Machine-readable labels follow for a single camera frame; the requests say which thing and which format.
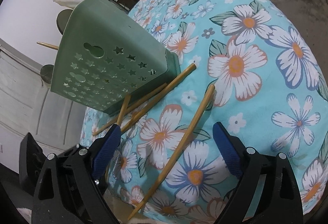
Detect small steel spoon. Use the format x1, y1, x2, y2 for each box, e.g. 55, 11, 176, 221
40, 65, 54, 85

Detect large steel spoon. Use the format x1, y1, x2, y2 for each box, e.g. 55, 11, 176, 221
56, 8, 73, 34

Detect white panel door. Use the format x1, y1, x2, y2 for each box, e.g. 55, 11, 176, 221
0, 39, 85, 147

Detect green perforated utensil holder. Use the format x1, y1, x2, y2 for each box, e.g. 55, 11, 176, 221
51, 0, 181, 116

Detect floral blue quilt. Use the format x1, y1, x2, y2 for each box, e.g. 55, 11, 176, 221
79, 0, 328, 224

